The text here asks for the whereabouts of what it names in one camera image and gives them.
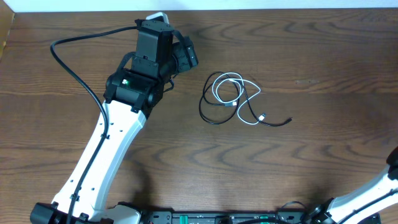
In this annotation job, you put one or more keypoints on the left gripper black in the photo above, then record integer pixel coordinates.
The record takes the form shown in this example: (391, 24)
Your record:
(189, 54)

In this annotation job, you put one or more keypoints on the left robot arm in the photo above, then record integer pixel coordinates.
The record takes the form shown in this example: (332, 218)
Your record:
(137, 85)

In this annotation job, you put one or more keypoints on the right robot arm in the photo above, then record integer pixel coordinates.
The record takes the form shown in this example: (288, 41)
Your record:
(376, 195)

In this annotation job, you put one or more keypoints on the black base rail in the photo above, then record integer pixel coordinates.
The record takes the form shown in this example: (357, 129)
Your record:
(168, 217)

